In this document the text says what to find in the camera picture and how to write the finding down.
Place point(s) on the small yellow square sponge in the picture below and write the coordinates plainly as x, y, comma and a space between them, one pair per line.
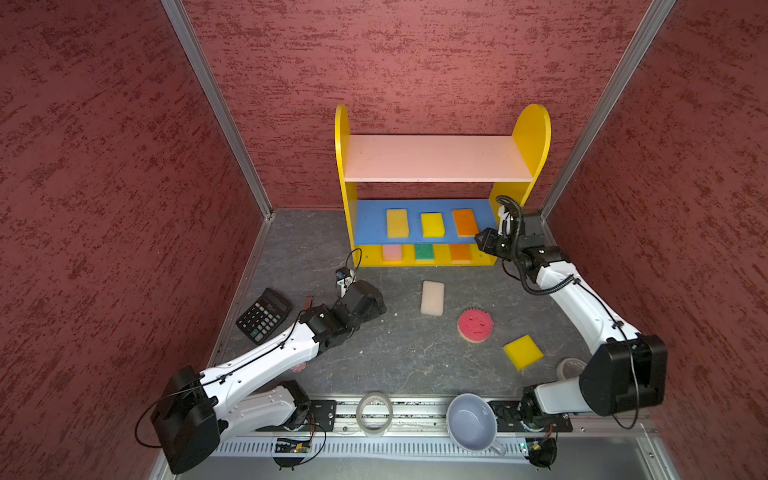
432, 225

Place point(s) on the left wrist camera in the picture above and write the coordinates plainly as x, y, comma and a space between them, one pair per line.
345, 277

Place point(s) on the beige white sponge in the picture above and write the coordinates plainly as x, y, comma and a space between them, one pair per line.
432, 299

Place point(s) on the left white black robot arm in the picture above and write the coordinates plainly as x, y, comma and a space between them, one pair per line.
199, 410

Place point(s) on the long yellow sponge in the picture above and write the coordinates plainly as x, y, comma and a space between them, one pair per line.
397, 224

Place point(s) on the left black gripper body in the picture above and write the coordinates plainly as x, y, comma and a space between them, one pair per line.
377, 309

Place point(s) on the beige masking tape roll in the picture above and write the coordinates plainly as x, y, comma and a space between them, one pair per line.
570, 368

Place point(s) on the orange sponge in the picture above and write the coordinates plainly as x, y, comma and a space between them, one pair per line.
460, 253
465, 222

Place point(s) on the round pink smiley sponge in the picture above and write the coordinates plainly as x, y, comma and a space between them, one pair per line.
475, 325

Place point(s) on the yellow shelf pink blue boards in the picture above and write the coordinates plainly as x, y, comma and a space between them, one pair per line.
511, 165

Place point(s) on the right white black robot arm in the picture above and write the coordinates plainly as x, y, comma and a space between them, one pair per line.
626, 371

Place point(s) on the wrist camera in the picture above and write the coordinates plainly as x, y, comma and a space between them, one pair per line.
345, 277
506, 222

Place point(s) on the aluminium front rail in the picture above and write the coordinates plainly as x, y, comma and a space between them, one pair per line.
427, 416

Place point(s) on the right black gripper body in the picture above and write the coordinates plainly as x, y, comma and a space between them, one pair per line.
503, 246

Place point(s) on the clear tape roll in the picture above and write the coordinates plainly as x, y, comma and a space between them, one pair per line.
374, 414

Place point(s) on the black calculator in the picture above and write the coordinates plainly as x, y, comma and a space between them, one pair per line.
264, 316

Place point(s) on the green sponge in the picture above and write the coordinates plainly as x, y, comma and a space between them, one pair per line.
424, 253

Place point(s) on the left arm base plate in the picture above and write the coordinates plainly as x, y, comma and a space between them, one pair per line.
308, 415

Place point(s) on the lavender mug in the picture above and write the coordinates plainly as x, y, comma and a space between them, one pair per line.
472, 424

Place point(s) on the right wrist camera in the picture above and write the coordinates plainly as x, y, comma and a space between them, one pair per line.
506, 222

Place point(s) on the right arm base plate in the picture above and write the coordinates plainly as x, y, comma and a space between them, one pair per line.
510, 419

